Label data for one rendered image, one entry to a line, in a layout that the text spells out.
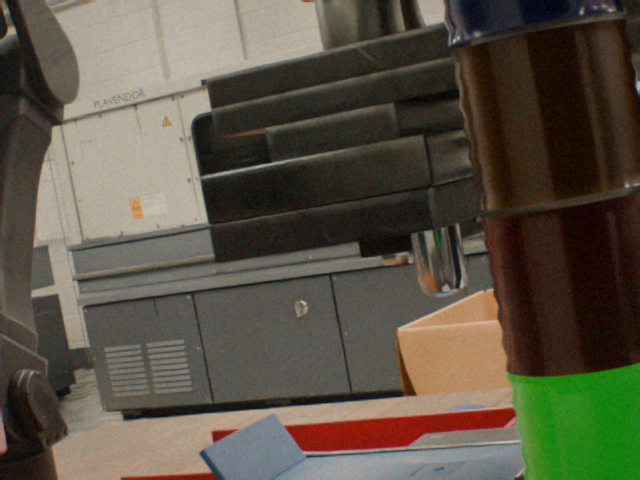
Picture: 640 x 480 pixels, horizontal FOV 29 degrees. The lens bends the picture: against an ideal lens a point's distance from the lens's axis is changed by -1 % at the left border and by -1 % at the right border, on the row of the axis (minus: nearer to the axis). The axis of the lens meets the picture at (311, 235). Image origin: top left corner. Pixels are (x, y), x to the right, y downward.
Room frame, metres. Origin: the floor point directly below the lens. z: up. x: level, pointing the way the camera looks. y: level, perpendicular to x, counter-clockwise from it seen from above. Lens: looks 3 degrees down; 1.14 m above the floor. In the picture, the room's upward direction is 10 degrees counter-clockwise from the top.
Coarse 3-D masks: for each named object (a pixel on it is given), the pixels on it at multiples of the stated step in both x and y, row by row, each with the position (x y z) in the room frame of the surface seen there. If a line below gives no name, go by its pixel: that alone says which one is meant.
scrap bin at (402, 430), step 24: (480, 408) 0.82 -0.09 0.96; (504, 408) 0.81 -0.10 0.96; (216, 432) 0.91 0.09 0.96; (288, 432) 0.89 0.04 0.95; (312, 432) 0.88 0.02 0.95; (336, 432) 0.87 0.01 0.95; (360, 432) 0.86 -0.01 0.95; (384, 432) 0.85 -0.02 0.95; (408, 432) 0.84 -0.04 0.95; (432, 432) 0.83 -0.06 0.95
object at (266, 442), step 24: (240, 432) 0.62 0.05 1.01; (264, 432) 0.63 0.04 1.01; (216, 456) 0.59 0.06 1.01; (240, 456) 0.61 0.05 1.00; (264, 456) 0.62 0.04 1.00; (288, 456) 0.63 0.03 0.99; (336, 456) 0.63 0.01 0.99; (360, 456) 0.63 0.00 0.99; (384, 456) 0.62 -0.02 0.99; (408, 456) 0.61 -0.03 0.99; (432, 456) 0.60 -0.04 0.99; (456, 456) 0.59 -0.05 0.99; (480, 456) 0.58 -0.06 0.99; (504, 456) 0.57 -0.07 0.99
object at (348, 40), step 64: (320, 0) 0.55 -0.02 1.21; (384, 0) 0.54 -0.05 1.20; (320, 64) 0.52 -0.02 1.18; (384, 64) 0.51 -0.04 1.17; (448, 64) 0.50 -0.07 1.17; (256, 128) 0.54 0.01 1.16; (320, 128) 0.51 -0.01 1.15; (384, 128) 0.50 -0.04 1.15; (448, 128) 0.55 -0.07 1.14; (256, 192) 0.50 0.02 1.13; (320, 192) 0.49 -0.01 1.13; (384, 192) 0.48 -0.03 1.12; (448, 192) 0.48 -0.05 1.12; (256, 256) 0.50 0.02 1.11; (384, 256) 0.57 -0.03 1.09; (448, 256) 0.49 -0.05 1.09
